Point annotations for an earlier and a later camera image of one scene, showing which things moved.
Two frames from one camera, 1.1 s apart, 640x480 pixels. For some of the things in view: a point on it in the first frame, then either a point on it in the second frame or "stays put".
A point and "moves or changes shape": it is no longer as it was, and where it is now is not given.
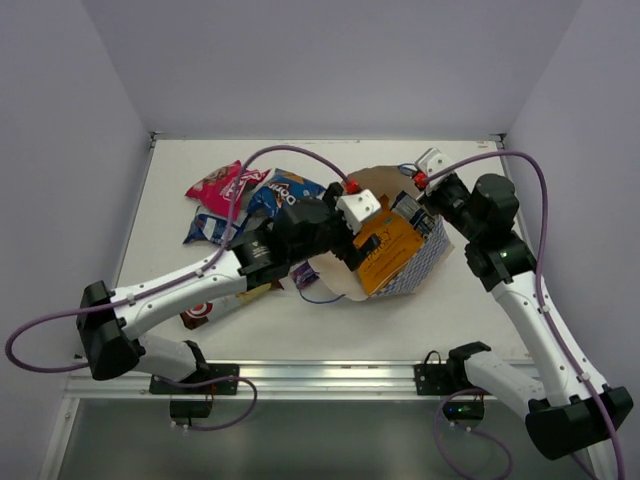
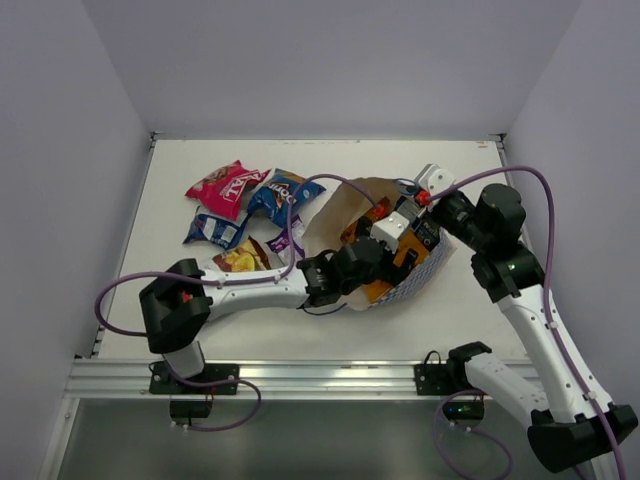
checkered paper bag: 436,245 moves or changes shape
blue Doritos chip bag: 279,189 stays put
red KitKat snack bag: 217,191 stays put
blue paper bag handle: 407,171 -> 406,189
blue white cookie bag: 212,227 stays put
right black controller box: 463,411 stays put
